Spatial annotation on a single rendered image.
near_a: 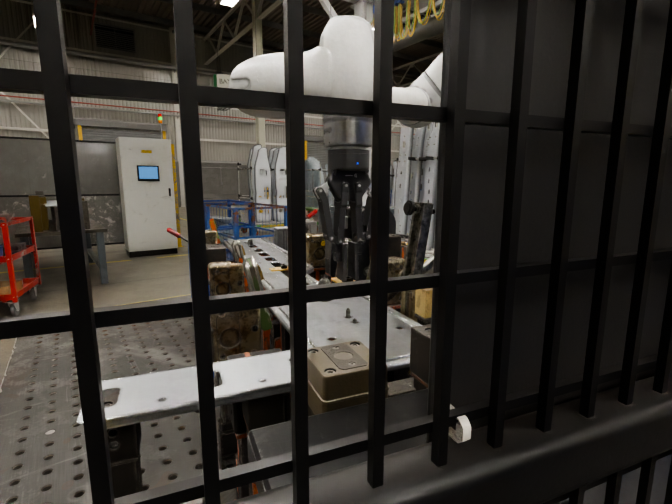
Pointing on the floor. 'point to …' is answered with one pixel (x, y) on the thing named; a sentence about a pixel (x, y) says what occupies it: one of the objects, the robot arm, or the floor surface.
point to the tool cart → (11, 290)
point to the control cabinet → (147, 195)
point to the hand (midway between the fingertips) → (347, 260)
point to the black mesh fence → (613, 463)
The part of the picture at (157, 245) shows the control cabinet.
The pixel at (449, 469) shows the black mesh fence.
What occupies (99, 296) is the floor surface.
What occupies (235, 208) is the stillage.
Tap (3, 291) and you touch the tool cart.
